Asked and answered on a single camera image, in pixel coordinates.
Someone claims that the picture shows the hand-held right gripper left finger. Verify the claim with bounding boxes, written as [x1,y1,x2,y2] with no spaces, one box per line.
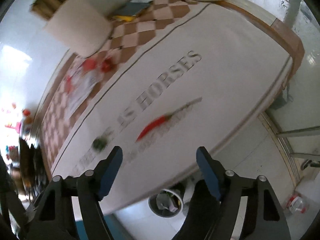
[27,146,124,240]

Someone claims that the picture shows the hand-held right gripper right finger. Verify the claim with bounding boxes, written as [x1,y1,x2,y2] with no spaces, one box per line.
[196,146,292,240]

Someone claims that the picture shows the white green sachet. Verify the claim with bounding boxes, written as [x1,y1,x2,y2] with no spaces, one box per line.
[92,134,112,153]

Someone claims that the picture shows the white round trash bin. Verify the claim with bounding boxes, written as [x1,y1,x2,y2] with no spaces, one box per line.
[148,189,185,217]

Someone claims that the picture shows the person's dark trouser leg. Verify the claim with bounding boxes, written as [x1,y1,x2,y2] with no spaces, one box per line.
[172,179,222,240]

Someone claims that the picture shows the blue kitchen cabinet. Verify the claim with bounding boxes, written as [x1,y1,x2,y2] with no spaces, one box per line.
[74,220,87,240]

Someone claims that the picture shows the checked brown white tablecloth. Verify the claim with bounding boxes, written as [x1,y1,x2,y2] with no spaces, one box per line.
[40,0,305,217]

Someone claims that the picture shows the metal door track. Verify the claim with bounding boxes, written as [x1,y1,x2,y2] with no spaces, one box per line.
[258,111,320,189]

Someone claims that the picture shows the clear plastic bottle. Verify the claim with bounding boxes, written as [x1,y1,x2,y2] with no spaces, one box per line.
[284,191,309,215]

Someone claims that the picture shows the clear bag with red label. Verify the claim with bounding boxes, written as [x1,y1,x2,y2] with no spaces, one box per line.
[64,56,105,117]

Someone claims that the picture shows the small red object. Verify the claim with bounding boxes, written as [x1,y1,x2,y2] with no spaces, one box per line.
[101,58,116,73]

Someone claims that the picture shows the cream chopstick holder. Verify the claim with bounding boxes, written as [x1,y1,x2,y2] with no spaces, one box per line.
[43,0,113,58]

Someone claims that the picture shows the yellow flat item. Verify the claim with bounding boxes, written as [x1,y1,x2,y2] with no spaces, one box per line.
[111,14,136,23]

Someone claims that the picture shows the bundle of chopsticks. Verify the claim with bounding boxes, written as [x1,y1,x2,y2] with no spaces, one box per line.
[30,0,69,21]

